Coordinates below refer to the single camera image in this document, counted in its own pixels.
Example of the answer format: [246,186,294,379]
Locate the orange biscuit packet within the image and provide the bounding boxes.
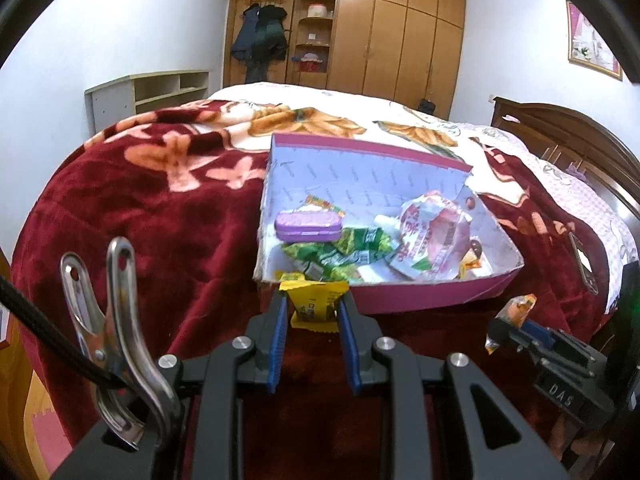
[457,240,486,278]

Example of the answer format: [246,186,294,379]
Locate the pink cardboard box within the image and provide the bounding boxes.
[252,131,525,316]

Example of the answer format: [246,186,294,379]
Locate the red container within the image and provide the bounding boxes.
[292,52,326,73]

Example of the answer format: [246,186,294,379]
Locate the framed wall picture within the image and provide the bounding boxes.
[566,0,623,81]

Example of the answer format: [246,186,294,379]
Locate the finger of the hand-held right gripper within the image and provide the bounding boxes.
[522,319,608,376]
[487,317,543,367]

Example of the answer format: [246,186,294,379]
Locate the wooden wardrobe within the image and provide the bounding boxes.
[216,0,467,121]

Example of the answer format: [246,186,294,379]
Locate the dark green hanging jacket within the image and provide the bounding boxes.
[245,5,290,83]

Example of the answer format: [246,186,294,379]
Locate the purple tin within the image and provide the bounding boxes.
[274,210,345,243]

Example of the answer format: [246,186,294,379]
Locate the phone in patterned case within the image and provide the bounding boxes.
[569,232,600,296]

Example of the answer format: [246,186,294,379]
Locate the red floral blanket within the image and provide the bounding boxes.
[10,85,631,480]

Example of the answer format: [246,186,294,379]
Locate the wooden headboard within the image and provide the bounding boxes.
[490,96,640,221]

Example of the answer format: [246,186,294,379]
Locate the yellow snack packet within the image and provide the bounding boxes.
[277,272,351,333]

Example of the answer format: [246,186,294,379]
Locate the colourful foam floor mat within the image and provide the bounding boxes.
[25,365,73,461]

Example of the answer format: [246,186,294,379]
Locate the black braided cable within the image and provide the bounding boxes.
[0,275,126,391]

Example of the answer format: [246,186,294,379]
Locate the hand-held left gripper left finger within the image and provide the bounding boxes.
[50,290,291,480]

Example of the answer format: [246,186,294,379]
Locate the small yellow cartoon pouch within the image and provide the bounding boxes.
[300,194,347,218]

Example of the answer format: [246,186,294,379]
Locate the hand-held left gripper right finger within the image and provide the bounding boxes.
[337,290,563,480]

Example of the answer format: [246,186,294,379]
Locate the metal spring clamp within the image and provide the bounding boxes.
[60,236,183,451]

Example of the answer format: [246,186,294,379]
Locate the pink checked bedsheet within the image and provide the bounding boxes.
[470,125,640,316]

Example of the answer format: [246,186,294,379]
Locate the dark blue hanging jacket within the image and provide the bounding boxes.
[230,4,262,66]

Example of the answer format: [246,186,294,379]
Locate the white shelf unit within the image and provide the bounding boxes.
[85,70,211,133]

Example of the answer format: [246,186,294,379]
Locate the orange brown snack packet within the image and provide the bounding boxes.
[484,294,538,356]

